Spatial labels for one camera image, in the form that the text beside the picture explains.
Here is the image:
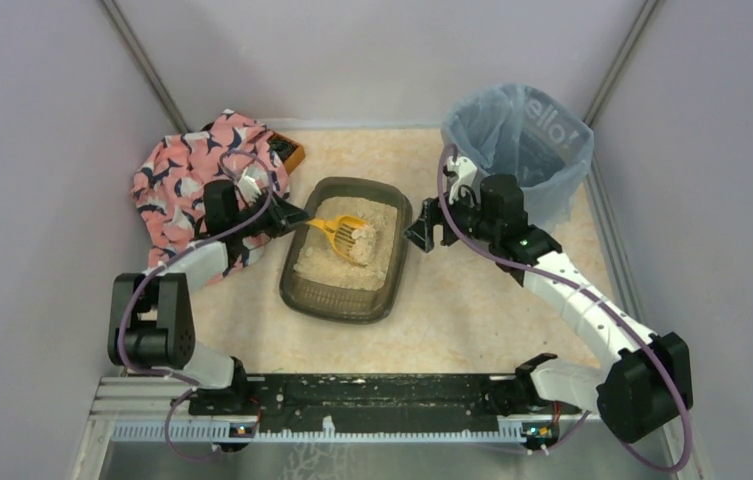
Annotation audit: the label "grey ribbed trash bin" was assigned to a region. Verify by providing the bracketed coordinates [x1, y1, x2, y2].
[522, 179, 581, 233]

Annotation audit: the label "orange box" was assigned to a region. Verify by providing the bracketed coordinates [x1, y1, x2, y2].
[268, 132, 306, 174]

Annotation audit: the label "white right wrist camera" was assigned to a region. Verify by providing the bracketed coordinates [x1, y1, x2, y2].
[445, 156, 479, 204]

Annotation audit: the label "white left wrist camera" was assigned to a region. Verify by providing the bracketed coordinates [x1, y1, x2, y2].
[236, 164, 266, 204]

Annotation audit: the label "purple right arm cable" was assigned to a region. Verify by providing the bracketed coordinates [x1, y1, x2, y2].
[436, 143, 694, 473]

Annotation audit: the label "yellow litter scoop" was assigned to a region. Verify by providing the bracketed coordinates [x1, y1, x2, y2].
[305, 215, 369, 265]

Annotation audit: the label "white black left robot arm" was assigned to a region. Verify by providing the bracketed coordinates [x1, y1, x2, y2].
[107, 180, 312, 396]

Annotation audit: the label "light blue bin liner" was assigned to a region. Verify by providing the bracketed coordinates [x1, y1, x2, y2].
[440, 83, 596, 223]

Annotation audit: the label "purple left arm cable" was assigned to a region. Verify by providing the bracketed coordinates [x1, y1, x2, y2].
[116, 149, 277, 461]

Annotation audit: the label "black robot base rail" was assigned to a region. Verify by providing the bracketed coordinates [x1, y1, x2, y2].
[187, 372, 581, 444]

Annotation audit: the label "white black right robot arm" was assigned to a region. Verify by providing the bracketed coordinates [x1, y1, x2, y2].
[404, 174, 693, 443]

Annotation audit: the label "pink patterned cloth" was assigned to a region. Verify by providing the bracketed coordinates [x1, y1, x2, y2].
[129, 109, 290, 267]

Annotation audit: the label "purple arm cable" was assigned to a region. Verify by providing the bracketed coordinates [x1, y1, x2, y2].
[116, 149, 277, 461]
[436, 143, 694, 473]

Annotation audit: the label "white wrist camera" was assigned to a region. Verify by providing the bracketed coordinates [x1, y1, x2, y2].
[445, 156, 479, 204]
[236, 164, 266, 204]

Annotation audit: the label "dark translucent litter box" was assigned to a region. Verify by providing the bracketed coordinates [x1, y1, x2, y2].
[279, 177, 413, 324]

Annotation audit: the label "beige cat litter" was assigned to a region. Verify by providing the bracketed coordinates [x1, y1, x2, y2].
[294, 195, 398, 291]

